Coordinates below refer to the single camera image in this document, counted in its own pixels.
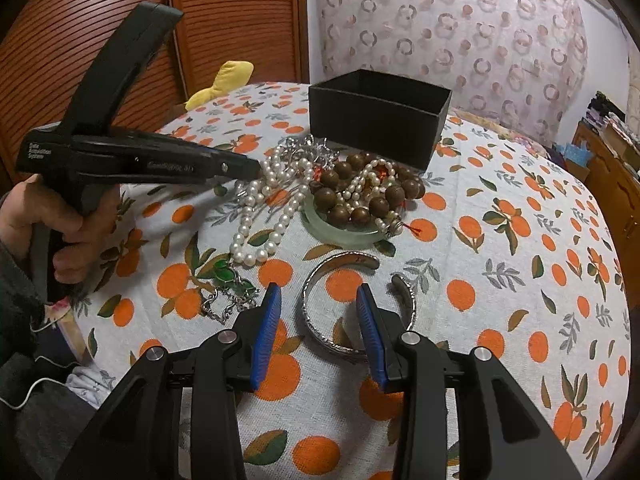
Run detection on silver cuff bangle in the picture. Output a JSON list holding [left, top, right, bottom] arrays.
[[300, 251, 418, 360]]

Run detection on brown wooden bead bracelet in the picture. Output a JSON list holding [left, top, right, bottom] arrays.
[[312, 152, 426, 228]]

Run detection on black jewelry box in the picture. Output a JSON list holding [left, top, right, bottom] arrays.
[[308, 70, 451, 171]]

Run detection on wooden louvred wardrobe door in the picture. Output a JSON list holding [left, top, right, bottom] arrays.
[[1, 0, 309, 186]]

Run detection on yellow plush toy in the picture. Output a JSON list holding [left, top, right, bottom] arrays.
[[184, 61, 254, 112]]

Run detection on small cream pearl strand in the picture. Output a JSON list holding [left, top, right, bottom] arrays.
[[326, 158, 408, 234]]

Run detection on person's left hand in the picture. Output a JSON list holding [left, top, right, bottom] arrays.
[[1, 174, 120, 284]]

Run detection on white pearl necklace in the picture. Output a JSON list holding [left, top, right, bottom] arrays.
[[229, 152, 317, 268]]

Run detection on patterned lace curtain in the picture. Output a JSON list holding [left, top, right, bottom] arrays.
[[318, 0, 588, 145]]

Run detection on silver chain bracelet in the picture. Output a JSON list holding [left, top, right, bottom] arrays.
[[271, 134, 342, 172]]

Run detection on wooden sideboard cabinet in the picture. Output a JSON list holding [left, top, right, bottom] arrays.
[[573, 117, 639, 309]]

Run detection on green jade bangle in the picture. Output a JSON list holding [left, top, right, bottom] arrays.
[[302, 195, 399, 249]]

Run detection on orange print tablecloth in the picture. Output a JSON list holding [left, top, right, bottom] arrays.
[[46, 80, 633, 480]]

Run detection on green gem silver necklace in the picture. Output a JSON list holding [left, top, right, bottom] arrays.
[[198, 257, 262, 326]]

